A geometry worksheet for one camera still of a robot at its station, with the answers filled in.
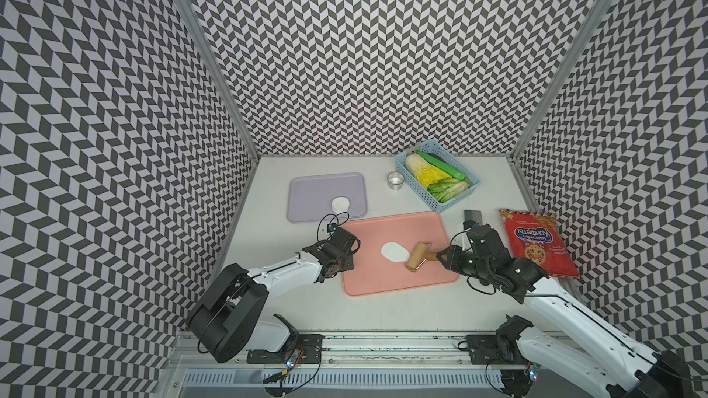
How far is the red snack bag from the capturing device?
0.88 meters

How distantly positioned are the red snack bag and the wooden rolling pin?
295 mm

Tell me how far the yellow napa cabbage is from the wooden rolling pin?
8.8 inches

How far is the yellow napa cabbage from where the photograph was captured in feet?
3.33

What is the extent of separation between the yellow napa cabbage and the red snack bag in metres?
0.25

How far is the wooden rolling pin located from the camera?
0.86 metres
